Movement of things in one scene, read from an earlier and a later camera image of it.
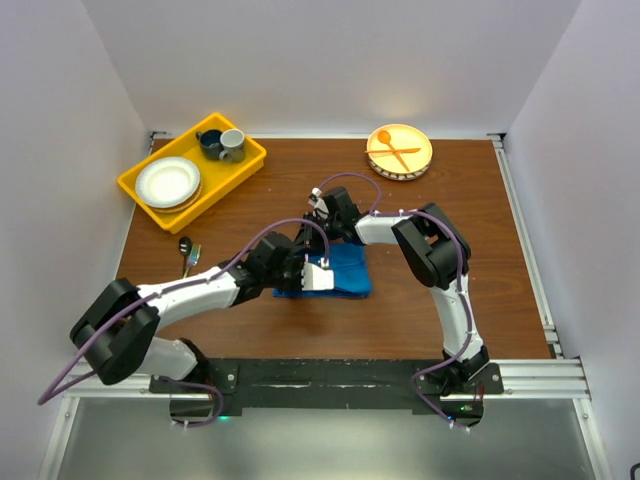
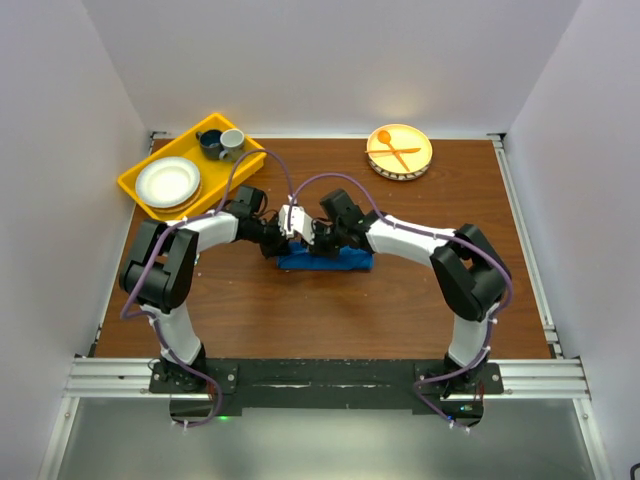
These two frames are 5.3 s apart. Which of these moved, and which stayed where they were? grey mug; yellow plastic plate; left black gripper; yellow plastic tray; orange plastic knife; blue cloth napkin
Moved: left black gripper; blue cloth napkin
Stayed: yellow plastic plate; yellow plastic tray; grey mug; orange plastic knife
